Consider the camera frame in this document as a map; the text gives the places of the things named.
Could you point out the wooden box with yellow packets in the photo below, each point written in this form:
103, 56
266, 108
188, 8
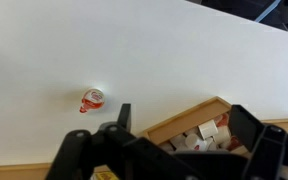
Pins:
17, 170

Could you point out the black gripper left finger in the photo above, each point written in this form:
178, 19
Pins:
124, 116

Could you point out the yellow sugar packets pile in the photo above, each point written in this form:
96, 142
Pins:
104, 175

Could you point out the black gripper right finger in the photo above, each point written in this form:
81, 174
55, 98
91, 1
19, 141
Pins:
247, 126

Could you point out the blue metal bar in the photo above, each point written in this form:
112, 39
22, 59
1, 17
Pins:
267, 10

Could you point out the red white coffee creamer pod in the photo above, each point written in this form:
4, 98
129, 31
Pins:
92, 99

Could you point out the small wooden tray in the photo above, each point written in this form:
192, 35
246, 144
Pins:
285, 124

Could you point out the wooden tray with creamer pods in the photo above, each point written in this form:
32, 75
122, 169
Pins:
187, 118

